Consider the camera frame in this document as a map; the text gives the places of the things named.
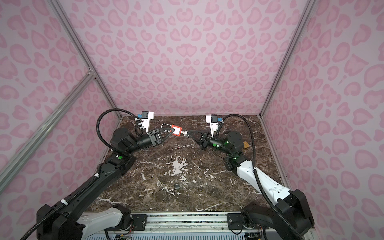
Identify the red padlock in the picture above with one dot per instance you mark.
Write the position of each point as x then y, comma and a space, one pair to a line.
177, 130

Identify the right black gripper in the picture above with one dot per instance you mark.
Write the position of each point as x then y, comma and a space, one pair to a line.
203, 143

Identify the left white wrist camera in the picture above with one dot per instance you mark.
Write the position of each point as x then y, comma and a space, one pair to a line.
142, 122

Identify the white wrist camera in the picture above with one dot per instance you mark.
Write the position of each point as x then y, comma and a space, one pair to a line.
142, 122
213, 121

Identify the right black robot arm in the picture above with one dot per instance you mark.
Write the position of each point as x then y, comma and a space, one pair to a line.
288, 211

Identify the brass padlock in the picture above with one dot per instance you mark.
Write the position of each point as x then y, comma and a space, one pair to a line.
246, 145

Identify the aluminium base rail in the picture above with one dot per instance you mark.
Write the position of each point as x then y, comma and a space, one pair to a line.
170, 223

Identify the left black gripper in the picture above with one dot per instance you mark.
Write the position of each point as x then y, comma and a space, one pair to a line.
155, 137

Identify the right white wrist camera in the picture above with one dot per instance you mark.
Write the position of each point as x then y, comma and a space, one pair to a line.
213, 121

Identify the diagonal aluminium frame strut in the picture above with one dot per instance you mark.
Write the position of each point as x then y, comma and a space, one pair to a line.
19, 160

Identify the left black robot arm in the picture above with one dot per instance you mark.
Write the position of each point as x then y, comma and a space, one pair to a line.
60, 222

